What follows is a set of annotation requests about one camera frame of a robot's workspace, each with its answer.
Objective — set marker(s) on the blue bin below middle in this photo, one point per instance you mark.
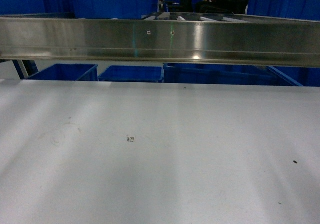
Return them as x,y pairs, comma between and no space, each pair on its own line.
117,73

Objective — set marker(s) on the blue bin top right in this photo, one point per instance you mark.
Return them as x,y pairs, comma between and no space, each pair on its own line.
294,9

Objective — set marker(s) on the stainless steel shelf beam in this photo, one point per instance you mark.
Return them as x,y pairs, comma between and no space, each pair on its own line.
205,38

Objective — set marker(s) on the blue bin below right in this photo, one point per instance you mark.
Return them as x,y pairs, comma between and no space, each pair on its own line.
226,74

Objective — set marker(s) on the blue bin below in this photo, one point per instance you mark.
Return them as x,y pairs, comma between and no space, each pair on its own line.
117,73
226,74
68,72

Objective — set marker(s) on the blue bin below left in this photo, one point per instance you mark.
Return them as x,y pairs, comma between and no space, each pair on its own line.
68,72

